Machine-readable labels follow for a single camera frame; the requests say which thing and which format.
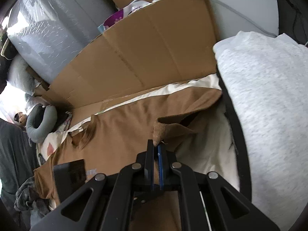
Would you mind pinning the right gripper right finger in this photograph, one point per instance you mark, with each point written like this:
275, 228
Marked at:
208, 201

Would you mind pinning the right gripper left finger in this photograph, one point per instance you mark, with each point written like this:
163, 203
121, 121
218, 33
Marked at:
104, 202

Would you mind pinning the grey camouflage jacket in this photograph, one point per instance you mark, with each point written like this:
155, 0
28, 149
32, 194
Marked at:
27, 198

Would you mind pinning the brown graphic t-shirt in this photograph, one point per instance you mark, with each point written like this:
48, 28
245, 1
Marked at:
112, 140

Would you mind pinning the black folded garment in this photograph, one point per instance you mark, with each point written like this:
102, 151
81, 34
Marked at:
241, 153

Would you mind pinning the dark green pillow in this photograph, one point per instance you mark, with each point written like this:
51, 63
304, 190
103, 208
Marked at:
18, 160

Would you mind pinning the cream bear print bedsheet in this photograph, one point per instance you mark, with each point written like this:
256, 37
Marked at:
211, 149

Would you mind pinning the grey neck pillow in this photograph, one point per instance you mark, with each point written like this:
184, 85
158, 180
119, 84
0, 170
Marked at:
40, 122

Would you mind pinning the small teddy bear toy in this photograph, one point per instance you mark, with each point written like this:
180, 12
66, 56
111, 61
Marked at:
20, 118

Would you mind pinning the white pillow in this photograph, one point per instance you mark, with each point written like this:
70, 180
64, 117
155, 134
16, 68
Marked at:
18, 76

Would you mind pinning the white folded towel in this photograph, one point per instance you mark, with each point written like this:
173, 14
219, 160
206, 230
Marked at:
266, 81

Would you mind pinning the grey wrapped mattress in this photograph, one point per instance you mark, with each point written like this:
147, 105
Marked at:
48, 34

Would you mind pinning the brown cardboard sheet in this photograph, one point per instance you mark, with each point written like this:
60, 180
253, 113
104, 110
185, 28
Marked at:
165, 42

